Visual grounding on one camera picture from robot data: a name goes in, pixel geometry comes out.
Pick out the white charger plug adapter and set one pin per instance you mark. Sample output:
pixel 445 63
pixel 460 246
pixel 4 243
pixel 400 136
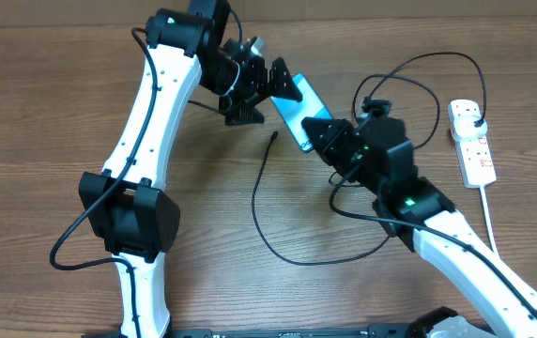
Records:
pixel 464 128

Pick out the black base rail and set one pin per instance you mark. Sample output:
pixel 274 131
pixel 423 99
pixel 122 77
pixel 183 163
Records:
pixel 372 331

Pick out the white power strip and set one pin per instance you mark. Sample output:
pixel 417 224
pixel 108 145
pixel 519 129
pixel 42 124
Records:
pixel 474 156

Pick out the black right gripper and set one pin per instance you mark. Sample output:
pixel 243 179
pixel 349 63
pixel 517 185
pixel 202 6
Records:
pixel 338 132

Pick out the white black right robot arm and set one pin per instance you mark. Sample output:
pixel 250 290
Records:
pixel 412 209

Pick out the Samsung Galaxy smartphone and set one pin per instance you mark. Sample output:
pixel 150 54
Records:
pixel 293 112

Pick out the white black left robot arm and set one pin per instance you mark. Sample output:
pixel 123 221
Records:
pixel 126 202

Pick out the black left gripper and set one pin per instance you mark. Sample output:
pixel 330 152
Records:
pixel 257 87

